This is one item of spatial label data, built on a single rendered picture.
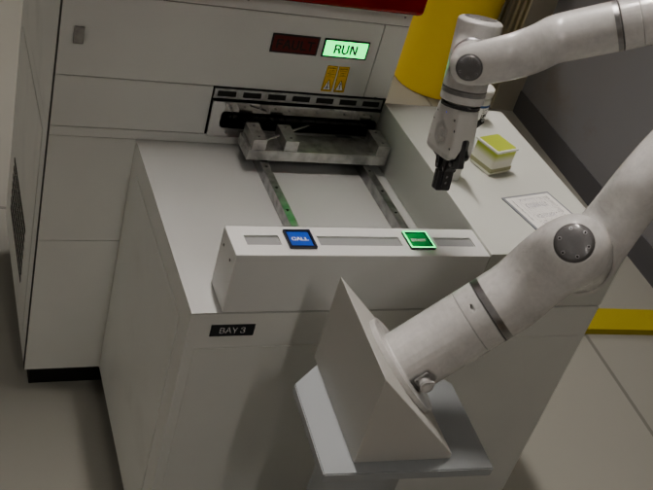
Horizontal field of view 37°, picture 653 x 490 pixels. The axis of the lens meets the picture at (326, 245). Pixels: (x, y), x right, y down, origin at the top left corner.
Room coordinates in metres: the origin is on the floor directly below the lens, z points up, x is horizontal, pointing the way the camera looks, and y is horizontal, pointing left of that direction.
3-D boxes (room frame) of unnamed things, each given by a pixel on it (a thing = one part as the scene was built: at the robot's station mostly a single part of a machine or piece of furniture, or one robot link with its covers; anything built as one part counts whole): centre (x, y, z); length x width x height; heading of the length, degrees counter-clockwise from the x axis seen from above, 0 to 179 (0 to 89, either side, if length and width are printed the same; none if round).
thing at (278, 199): (1.87, 0.13, 0.84); 0.50 x 0.02 x 0.03; 29
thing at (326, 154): (2.10, 0.10, 0.87); 0.36 x 0.08 x 0.03; 119
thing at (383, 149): (2.18, -0.05, 0.89); 0.08 x 0.03 x 0.03; 29
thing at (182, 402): (1.92, -0.07, 0.41); 0.96 x 0.64 x 0.82; 119
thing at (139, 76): (2.08, 0.33, 1.02); 0.81 x 0.03 x 0.40; 119
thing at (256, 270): (1.63, -0.07, 0.89); 0.55 x 0.09 x 0.14; 119
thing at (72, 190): (2.38, 0.49, 0.41); 0.82 x 0.70 x 0.82; 119
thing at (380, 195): (2.00, -0.11, 0.84); 0.50 x 0.02 x 0.03; 29
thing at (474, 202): (2.08, -0.33, 0.89); 0.62 x 0.35 x 0.14; 29
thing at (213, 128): (2.16, 0.16, 0.89); 0.44 x 0.02 x 0.10; 119
